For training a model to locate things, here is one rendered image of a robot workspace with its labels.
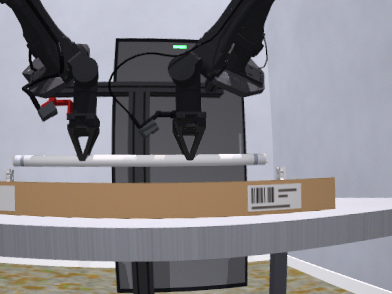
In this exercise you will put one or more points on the white tube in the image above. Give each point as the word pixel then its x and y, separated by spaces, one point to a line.
pixel 138 160

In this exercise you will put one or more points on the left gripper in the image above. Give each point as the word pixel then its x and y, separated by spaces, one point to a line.
pixel 191 123

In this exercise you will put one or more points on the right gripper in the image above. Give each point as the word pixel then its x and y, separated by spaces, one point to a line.
pixel 81 104

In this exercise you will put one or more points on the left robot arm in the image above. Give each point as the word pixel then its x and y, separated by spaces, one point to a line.
pixel 184 69

